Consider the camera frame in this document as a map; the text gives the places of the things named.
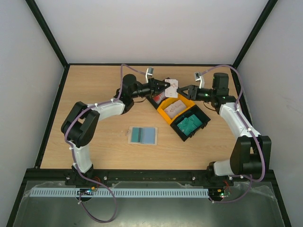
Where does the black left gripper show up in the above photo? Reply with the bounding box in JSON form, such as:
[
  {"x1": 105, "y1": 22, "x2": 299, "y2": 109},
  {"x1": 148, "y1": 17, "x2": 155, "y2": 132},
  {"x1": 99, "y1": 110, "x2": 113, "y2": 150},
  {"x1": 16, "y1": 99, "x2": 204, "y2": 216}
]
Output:
[{"x1": 131, "y1": 78, "x2": 171, "y2": 99}]

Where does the pink blossom VIP card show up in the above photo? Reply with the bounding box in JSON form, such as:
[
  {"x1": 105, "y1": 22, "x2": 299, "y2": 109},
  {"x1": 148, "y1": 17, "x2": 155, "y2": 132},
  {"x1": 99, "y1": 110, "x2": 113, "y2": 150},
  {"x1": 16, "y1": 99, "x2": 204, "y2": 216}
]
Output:
[{"x1": 165, "y1": 79, "x2": 178, "y2": 98}]

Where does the teal VIP credit card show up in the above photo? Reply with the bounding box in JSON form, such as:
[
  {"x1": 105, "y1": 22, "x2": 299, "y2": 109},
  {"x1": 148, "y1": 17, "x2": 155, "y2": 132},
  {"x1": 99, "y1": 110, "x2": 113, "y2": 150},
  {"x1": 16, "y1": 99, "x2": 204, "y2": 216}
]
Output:
[{"x1": 131, "y1": 127, "x2": 141, "y2": 143}]

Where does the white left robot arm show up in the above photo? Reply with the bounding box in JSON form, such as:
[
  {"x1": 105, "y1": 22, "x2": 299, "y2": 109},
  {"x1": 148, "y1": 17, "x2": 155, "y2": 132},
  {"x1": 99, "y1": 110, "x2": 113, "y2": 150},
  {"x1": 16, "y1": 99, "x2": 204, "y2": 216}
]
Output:
[{"x1": 61, "y1": 74, "x2": 170, "y2": 174}]

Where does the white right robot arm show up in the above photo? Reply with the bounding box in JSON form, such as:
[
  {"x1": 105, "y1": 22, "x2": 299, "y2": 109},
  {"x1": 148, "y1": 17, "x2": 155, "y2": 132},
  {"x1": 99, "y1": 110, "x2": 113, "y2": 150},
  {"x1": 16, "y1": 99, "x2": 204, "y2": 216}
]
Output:
[{"x1": 177, "y1": 72, "x2": 271, "y2": 185}]

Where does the black bin with red cards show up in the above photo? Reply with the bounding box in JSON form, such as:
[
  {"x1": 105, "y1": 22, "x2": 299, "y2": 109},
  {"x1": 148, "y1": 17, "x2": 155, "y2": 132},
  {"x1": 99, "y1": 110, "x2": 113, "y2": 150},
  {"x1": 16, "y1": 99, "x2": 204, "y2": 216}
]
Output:
[{"x1": 146, "y1": 78, "x2": 170, "y2": 109}]

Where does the red patterned white card stack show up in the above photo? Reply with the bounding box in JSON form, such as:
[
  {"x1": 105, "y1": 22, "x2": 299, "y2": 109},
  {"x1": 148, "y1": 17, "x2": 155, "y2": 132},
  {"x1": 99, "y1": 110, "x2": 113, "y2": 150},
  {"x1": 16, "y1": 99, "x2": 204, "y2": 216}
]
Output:
[{"x1": 153, "y1": 92, "x2": 166, "y2": 105}]

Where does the black bin with teal cards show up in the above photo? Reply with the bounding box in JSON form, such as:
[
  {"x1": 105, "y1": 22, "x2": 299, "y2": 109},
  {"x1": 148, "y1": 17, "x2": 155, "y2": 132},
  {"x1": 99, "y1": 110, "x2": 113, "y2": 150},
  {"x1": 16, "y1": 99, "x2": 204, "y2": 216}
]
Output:
[{"x1": 170, "y1": 105, "x2": 211, "y2": 142}]

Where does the pink patterned white card stack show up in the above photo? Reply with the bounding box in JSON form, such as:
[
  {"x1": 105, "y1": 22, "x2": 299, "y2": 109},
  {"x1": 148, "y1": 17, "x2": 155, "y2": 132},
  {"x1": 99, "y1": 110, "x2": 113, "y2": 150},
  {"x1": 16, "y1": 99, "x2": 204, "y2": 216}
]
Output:
[{"x1": 164, "y1": 100, "x2": 187, "y2": 119}]

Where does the teal card stack in bin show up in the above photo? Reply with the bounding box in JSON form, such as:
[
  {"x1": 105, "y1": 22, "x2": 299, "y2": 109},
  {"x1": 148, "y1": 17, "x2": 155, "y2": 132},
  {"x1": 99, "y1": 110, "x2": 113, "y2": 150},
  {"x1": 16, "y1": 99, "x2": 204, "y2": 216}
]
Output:
[{"x1": 177, "y1": 114, "x2": 202, "y2": 136}]

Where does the yellow middle bin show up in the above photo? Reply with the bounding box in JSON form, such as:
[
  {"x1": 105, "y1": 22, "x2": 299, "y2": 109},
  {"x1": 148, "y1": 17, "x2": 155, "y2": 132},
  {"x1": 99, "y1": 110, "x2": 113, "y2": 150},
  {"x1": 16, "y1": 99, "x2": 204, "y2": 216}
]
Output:
[{"x1": 156, "y1": 95, "x2": 195, "y2": 125}]

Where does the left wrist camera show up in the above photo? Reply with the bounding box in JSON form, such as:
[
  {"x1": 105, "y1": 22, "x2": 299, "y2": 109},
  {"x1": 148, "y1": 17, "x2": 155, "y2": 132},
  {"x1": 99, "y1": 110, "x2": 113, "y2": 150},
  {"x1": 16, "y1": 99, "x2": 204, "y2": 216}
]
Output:
[{"x1": 145, "y1": 67, "x2": 154, "y2": 83}]

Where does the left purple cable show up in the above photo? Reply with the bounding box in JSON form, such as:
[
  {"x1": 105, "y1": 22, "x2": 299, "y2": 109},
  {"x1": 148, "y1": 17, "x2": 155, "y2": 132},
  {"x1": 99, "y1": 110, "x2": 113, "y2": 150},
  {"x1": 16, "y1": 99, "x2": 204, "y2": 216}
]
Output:
[{"x1": 65, "y1": 63, "x2": 146, "y2": 224}]

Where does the purple cable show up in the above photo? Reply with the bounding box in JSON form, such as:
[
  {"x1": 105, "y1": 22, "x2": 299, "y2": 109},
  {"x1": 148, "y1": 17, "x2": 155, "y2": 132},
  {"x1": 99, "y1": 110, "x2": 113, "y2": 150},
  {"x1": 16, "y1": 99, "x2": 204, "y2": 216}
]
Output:
[
  {"x1": 65, "y1": 63, "x2": 146, "y2": 224},
  {"x1": 200, "y1": 64, "x2": 267, "y2": 204}
]

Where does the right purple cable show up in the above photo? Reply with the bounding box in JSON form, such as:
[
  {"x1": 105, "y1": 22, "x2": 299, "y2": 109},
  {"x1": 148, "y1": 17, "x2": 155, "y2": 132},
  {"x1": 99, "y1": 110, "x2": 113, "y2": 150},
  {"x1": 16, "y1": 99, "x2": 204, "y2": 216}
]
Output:
[{"x1": 200, "y1": 64, "x2": 267, "y2": 204}]

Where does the white slotted cable duct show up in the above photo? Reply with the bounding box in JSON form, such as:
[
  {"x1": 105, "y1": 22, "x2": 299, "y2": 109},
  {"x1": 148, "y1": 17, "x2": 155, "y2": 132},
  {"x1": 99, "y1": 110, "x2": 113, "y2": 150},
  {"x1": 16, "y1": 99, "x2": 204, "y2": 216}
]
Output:
[{"x1": 29, "y1": 188, "x2": 209, "y2": 198}]

